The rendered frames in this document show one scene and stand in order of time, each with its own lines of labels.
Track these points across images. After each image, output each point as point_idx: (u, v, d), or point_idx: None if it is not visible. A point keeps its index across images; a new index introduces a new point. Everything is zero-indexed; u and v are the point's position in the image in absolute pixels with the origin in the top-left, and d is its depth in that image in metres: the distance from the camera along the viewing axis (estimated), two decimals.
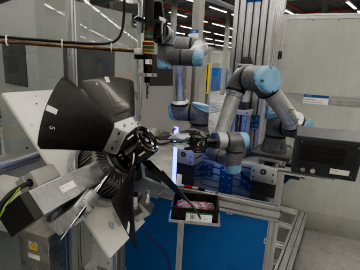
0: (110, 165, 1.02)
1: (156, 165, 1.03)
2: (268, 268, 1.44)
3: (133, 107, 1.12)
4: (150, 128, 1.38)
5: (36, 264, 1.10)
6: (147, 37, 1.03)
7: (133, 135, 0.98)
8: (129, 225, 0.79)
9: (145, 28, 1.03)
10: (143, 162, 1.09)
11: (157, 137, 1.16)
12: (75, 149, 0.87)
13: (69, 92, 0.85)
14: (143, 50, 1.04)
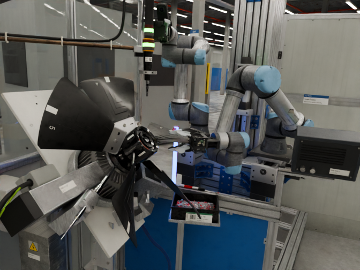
0: (110, 165, 1.02)
1: (156, 165, 1.03)
2: (268, 268, 1.44)
3: (133, 107, 1.12)
4: (150, 123, 1.37)
5: (36, 264, 1.10)
6: (147, 35, 1.03)
7: (133, 135, 0.98)
8: (129, 225, 0.79)
9: (145, 25, 1.02)
10: (143, 162, 1.09)
11: (157, 139, 1.16)
12: (75, 149, 0.87)
13: (69, 92, 0.85)
14: (143, 47, 1.04)
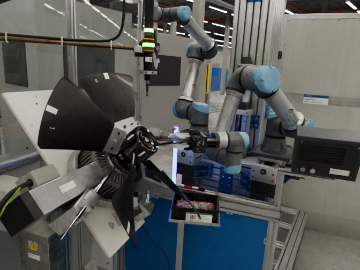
0: None
1: (133, 157, 0.95)
2: (268, 268, 1.44)
3: (167, 140, 1.18)
4: None
5: (36, 264, 1.10)
6: (147, 35, 1.03)
7: None
8: (53, 112, 0.81)
9: (145, 25, 1.02)
10: None
11: (163, 171, 1.06)
12: (95, 104, 1.09)
13: (125, 80, 1.18)
14: (143, 47, 1.04)
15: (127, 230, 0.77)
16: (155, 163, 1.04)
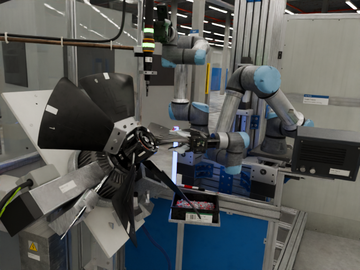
0: None
1: (133, 157, 0.95)
2: (268, 268, 1.44)
3: (167, 141, 1.18)
4: None
5: (36, 264, 1.10)
6: (147, 35, 1.03)
7: None
8: (53, 112, 0.81)
9: (145, 25, 1.02)
10: None
11: (163, 171, 1.06)
12: (95, 104, 1.09)
13: (125, 80, 1.18)
14: (143, 48, 1.04)
15: (127, 230, 0.77)
16: (155, 163, 1.04)
